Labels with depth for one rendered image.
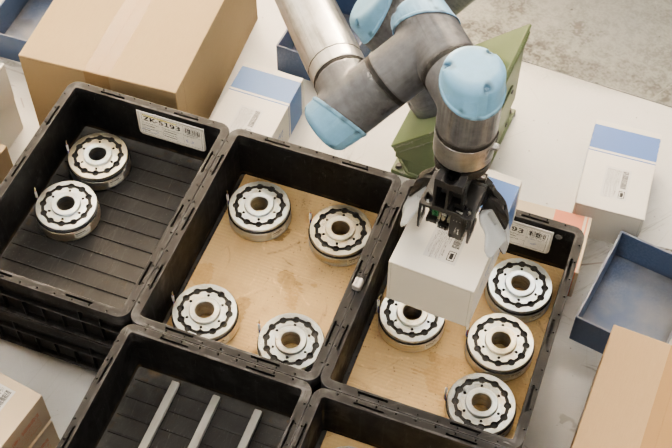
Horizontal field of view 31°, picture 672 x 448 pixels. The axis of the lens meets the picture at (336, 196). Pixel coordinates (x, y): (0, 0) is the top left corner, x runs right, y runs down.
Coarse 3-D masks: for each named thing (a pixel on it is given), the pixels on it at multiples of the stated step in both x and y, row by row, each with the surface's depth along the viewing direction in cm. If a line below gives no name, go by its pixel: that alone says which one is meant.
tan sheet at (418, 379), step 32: (512, 256) 196; (448, 320) 188; (544, 320) 188; (384, 352) 185; (416, 352) 185; (448, 352) 185; (352, 384) 182; (384, 384) 182; (416, 384) 182; (448, 384) 182; (512, 384) 182
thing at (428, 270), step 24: (504, 192) 165; (408, 240) 161; (432, 240) 161; (456, 240) 161; (480, 240) 161; (408, 264) 158; (432, 264) 158; (456, 264) 158; (480, 264) 158; (408, 288) 162; (432, 288) 159; (456, 288) 157; (480, 288) 162; (432, 312) 164; (456, 312) 161
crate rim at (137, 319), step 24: (264, 144) 197; (288, 144) 197; (216, 168) 195; (360, 168) 195; (192, 216) 188; (384, 216) 188; (168, 264) 183; (360, 264) 184; (144, 288) 180; (336, 312) 178; (192, 336) 175; (336, 336) 175; (264, 360) 173; (312, 384) 172
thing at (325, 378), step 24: (528, 216) 188; (384, 240) 185; (576, 240) 186; (576, 264) 183; (552, 312) 178; (552, 336) 175; (336, 360) 173; (336, 384) 170; (408, 408) 168; (528, 408) 168; (480, 432) 166
